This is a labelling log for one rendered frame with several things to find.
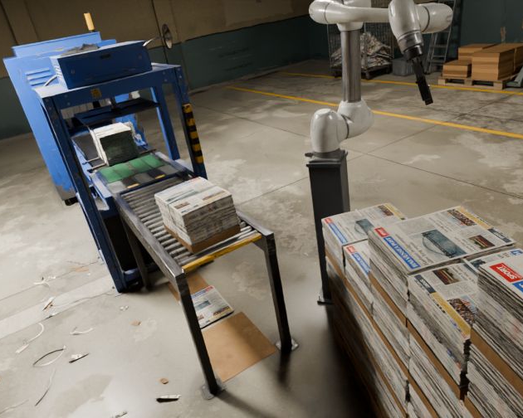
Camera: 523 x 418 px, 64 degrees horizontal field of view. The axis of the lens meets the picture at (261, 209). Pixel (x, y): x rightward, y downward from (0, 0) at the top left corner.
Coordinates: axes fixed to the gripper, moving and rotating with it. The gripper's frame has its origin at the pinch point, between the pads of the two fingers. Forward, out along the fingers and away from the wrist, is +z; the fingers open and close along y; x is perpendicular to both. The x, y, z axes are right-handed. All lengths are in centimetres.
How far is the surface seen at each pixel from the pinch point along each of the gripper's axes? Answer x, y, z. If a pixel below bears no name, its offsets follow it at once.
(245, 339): -141, -41, 98
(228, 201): -101, -1, 15
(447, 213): -4.0, 12.7, 44.0
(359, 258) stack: -43, 4, 55
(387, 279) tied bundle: -27, 34, 59
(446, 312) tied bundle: -8, 62, 64
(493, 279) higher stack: 6, 82, 52
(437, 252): -8, 37, 53
